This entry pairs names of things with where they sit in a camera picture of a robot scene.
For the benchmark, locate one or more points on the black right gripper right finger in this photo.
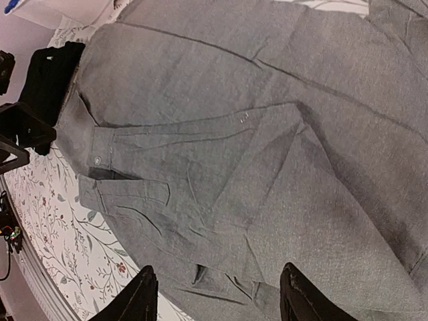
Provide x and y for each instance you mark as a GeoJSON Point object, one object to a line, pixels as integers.
{"type": "Point", "coordinates": [301, 300]}

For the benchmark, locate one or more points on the grey garment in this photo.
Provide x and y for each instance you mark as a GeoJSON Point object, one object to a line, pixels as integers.
{"type": "Point", "coordinates": [254, 150]}

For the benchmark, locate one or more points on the white plastic laundry bin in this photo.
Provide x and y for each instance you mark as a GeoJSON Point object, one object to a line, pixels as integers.
{"type": "Point", "coordinates": [49, 13]}

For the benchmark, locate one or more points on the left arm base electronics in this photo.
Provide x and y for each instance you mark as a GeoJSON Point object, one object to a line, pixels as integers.
{"type": "Point", "coordinates": [10, 231]}

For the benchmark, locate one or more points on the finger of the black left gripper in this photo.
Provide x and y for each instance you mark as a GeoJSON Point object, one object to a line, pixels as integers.
{"type": "Point", "coordinates": [20, 124]}
{"type": "Point", "coordinates": [12, 156]}

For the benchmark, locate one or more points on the floral tablecloth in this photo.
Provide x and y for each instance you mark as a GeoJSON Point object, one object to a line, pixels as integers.
{"type": "Point", "coordinates": [67, 234]}

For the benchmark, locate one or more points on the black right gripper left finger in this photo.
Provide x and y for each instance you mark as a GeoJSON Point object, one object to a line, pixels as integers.
{"type": "Point", "coordinates": [138, 301]}

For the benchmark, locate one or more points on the blue garment in bin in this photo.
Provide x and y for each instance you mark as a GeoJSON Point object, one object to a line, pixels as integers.
{"type": "Point", "coordinates": [12, 4]}

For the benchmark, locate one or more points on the aluminium front rail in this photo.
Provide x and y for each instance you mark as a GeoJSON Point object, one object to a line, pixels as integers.
{"type": "Point", "coordinates": [46, 293]}

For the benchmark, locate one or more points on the black t-shirt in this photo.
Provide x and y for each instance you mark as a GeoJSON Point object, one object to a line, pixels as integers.
{"type": "Point", "coordinates": [48, 78]}

